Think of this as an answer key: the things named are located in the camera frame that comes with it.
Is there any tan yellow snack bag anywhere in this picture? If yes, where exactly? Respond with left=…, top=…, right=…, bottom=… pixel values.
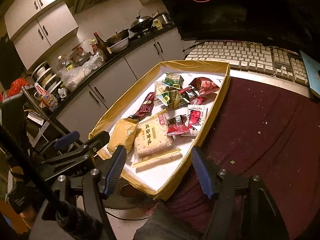
left=107, top=118, right=139, bottom=153

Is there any beige cracker packet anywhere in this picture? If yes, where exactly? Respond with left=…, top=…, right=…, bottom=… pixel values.
left=132, top=109, right=180, bottom=168

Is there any white red snack packet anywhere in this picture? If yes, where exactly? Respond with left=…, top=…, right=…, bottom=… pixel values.
left=183, top=105, right=207, bottom=137

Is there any dark red long packet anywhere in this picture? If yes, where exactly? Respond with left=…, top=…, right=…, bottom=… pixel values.
left=129, top=92, right=155, bottom=121

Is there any small red black packet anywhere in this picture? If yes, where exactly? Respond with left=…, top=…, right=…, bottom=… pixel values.
left=179, top=86, right=207, bottom=105

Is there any red snack bag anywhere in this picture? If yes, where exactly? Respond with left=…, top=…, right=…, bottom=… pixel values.
left=189, top=77, right=220, bottom=96

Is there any green snack packet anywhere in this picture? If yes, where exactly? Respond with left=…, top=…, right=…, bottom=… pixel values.
left=157, top=89, right=189, bottom=109
left=162, top=73, right=184, bottom=90

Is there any red striped candy packet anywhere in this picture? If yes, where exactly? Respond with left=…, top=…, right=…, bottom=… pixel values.
left=167, top=115, right=189, bottom=136

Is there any cardboard tray box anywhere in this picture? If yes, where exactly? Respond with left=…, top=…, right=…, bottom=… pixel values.
left=89, top=60, right=230, bottom=200

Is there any dark red table cloth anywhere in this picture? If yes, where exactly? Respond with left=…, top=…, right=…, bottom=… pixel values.
left=162, top=76, right=320, bottom=240

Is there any dark sauce bottle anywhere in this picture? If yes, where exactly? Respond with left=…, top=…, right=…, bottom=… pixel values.
left=93, top=32, right=111, bottom=60

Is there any metal bowl on counter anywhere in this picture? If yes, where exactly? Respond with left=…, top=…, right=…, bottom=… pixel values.
left=106, top=29, right=129, bottom=53

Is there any white mechanical keyboard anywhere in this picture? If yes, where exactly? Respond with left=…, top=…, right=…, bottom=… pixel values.
left=185, top=40, right=310, bottom=87

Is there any black wok on stove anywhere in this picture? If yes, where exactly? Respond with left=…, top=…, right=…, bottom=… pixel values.
left=129, top=11, right=160, bottom=33

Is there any light blue notebook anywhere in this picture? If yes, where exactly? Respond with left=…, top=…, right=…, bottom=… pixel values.
left=300, top=51, right=320, bottom=98

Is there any black computer monitor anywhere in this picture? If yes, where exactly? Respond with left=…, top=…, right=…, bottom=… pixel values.
left=162, top=0, right=319, bottom=44

